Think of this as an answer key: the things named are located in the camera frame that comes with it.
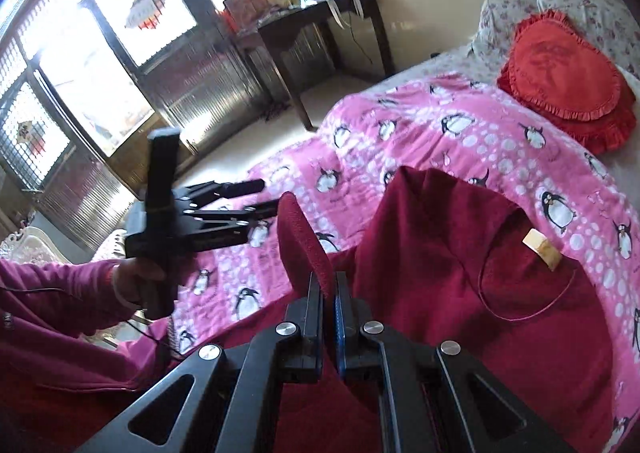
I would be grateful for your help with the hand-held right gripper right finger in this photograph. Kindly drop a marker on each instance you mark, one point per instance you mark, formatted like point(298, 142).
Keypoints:
point(341, 320)

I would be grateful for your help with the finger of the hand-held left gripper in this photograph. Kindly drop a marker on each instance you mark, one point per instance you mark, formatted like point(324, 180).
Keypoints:
point(260, 211)
point(240, 187)

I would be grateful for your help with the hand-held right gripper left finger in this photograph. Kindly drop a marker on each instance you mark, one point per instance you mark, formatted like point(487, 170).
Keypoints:
point(312, 315)

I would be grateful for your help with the dark red fleece garment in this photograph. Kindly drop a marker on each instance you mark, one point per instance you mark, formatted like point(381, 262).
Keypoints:
point(450, 258)

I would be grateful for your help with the person's left forearm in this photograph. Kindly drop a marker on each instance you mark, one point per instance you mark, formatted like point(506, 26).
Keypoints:
point(55, 293)

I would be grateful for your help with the person's left hand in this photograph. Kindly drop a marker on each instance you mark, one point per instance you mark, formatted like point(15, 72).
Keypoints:
point(131, 278)

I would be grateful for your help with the metal framed glass door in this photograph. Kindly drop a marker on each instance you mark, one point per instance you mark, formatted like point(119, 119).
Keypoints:
point(165, 48)

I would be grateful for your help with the white ornate sofa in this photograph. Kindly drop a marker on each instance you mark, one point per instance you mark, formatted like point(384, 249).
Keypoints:
point(55, 245)

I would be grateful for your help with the dark wooden table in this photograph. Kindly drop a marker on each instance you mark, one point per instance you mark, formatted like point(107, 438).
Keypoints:
point(300, 30)

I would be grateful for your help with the pink printed box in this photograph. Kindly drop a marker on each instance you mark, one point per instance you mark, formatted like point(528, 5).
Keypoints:
point(255, 8)

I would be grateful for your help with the pink penguin printed blanket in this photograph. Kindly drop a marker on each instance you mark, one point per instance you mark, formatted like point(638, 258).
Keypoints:
point(425, 133)

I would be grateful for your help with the person's magenta jacket torso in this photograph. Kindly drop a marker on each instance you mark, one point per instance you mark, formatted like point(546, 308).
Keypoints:
point(60, 368)

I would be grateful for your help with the small floral pillow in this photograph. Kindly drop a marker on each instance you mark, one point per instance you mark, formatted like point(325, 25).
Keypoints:
point(500, 18)

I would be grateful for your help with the large floral pillow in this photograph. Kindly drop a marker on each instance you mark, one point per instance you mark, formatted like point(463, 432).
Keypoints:
point(595, 18)

